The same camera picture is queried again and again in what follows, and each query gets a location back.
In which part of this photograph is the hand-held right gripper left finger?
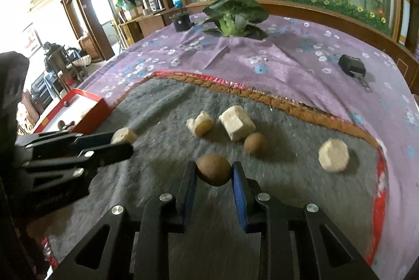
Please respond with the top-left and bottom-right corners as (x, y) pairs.
(57, 160), (198, 280)

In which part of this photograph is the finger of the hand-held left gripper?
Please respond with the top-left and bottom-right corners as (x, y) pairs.
(15, 131), (116, 153)
(19, 142), (134, 202)

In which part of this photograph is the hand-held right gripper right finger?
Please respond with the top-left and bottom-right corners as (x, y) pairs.
(231, 161), (380, 280)

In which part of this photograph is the red cardboard box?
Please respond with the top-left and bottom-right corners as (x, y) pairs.
(33, 88), (112, 137)

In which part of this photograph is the large puffed rice cube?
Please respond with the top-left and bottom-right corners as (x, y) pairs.
(218, 105), (256, 142)

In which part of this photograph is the black sofa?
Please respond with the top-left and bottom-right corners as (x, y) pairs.
(30, 74), (53, 104)

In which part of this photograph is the grey felt mat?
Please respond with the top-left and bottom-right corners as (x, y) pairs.
(26, 70), (393, 280)

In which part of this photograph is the wooden chair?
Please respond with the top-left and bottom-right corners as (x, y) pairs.
(43, 42), (90, 81)

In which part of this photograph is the wooden side shelf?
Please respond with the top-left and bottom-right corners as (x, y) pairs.
(118, 9), (171, 49)

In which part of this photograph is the green plastic bag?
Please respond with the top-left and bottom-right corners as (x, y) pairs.
(116, 0), (137, 13)

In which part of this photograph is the small black box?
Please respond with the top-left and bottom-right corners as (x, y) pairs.
(169, 7), (194, 32)

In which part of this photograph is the purple floral cloth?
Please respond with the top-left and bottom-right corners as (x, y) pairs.
(79, 12), (419, 280)

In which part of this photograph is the black clip device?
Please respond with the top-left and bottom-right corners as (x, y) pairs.
(338, 54), (373, 91)

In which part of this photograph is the green leafy vegetable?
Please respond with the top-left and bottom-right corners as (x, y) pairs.
(202, 0), (270, 39)

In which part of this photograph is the red wall picture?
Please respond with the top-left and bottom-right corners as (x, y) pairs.
(22, 23), (42, 53)

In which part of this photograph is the wooden bed frame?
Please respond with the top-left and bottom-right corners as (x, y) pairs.
(119, 0), (419, 98)

